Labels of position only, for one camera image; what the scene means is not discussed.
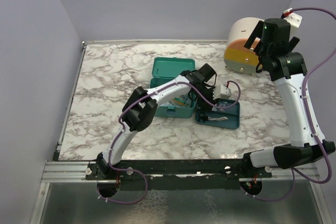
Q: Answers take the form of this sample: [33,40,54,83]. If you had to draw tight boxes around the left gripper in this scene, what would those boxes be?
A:
[194,86,219,113]

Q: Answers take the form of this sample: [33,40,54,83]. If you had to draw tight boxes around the orange teal bandage packet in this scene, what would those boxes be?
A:
[171,97,192,108]

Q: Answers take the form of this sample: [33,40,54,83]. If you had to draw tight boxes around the black-handled bandage scissors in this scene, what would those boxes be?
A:
[197,113,228,123]

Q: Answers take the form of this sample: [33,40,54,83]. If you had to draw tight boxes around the teal medicine kit box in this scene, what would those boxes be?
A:
[149,57,196,119]

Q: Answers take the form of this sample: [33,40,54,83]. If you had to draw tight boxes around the blue divided tray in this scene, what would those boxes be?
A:
[195,99,240,130]

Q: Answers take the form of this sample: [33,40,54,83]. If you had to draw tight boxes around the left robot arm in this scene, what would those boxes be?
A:
[96,63,217,179]

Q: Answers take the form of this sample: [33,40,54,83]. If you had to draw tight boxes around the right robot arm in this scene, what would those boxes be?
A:
[241,18,335,177]

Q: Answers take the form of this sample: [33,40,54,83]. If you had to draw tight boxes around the round pastel drawer cabinet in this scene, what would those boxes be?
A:
[224,17,263,75]

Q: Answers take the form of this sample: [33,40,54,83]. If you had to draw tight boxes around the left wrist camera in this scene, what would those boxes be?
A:
[213,84,231,100]

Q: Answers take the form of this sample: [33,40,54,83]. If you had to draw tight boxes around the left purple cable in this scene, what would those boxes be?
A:
[109,80,242,205]

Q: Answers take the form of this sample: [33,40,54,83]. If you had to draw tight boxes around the purple cable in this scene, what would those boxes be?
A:
[109,80,242,205]
[240,7,336,201]

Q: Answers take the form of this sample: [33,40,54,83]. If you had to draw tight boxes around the black mounting rail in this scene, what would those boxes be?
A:
[86,159,271,191]

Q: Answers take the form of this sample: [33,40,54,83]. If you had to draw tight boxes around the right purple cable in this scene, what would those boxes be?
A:
[240,7,336,201]

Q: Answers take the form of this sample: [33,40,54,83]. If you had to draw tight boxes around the aluminium frame rail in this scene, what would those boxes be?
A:
[41,161,320,183]

